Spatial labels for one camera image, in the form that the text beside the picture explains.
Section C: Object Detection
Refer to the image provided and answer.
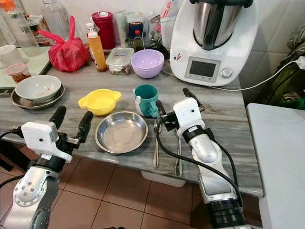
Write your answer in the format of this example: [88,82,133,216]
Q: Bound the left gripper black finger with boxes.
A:
[49,105,67,129]
[76,111,94,144]

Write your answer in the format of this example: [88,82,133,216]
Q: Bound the teal mug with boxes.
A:
[133,84,159,118]

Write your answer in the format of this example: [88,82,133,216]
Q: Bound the round steel plate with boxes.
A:
[95,111,148,154]
[10,86,66,110]

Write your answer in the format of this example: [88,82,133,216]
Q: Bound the steel fork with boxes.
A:
[152,118,162,168]

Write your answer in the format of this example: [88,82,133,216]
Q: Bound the grey ceramic bowl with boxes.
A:
[15,75,62,103]

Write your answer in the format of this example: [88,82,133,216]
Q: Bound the steel spoon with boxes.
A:
[174,136,184,178]

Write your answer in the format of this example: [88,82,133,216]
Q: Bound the purple plastic bowl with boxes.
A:
[131,49,165,79]

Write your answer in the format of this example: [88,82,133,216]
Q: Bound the white kitchen food processor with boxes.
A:
[169,0,259,87]

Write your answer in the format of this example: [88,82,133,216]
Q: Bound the white plastic storage bin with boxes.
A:
[141,171,186,187]

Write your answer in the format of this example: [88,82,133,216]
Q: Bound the white green tray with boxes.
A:
[0,47,51,92]

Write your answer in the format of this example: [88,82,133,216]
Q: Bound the small cup red lid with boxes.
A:
[6,63,31,84]

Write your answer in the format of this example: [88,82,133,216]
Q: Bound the red plastic bag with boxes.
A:
[37,16,89,73]

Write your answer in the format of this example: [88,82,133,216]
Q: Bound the clear lidded food container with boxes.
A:
[105,47,135,75]

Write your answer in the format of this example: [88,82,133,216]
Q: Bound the small bottle red cap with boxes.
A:
[133,30,145,51]

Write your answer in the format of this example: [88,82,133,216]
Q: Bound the orange sauce squeeze bottle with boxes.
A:
[87,30,108,73]

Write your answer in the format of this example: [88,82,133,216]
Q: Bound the white mug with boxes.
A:
[0,44,24,70]

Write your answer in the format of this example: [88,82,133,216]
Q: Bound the white pump bottle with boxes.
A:
[85,22,96,39]

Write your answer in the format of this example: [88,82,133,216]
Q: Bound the clear plastic water bottle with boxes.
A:
[41,0,72,41]

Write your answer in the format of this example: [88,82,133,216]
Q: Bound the clear bottle orange cap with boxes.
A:
[0,0,29,48]

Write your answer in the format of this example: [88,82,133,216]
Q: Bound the red canister white lid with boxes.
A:
[91,11,115,50]

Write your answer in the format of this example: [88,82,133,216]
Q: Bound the dark green bag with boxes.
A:
[269,50,305,110]

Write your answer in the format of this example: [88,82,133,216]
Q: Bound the light blue table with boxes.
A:
[246,103,305,229]

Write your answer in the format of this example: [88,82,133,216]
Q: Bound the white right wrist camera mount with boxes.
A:
[173,97,205,139]

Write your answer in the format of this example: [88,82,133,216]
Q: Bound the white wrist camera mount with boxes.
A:
[173,97,205,139]
[20,121,72,163]

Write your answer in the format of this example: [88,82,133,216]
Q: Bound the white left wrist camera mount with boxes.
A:
[20,121,72,163]

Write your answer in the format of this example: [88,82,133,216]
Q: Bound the yellow bowl with handles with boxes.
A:
[78,89,122,116]

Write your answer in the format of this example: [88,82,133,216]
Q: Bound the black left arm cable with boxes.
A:
[0,127,24,141]

